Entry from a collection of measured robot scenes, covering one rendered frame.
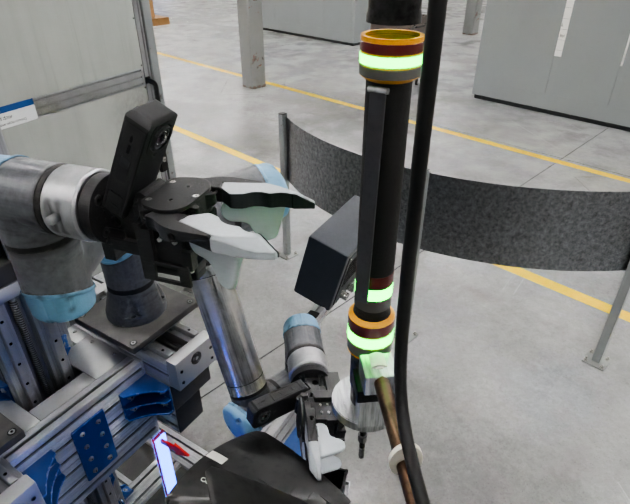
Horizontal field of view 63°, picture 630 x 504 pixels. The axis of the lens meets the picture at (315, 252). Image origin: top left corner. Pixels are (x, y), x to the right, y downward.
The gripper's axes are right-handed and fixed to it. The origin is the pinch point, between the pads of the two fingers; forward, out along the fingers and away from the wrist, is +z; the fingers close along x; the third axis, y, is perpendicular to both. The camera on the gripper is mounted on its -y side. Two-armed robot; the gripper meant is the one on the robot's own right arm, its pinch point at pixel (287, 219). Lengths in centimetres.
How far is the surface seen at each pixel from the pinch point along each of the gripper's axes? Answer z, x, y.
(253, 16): -294, -618, 75
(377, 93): 7.7, 1.8, -12.1
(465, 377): 26, -159, 166
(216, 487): -2.9, 12.6, 22.3
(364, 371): 8.7, 4.6, 11.3
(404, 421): 13.2, 11.1, 8.6
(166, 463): -26, -6, 54
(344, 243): -13, -66, 43
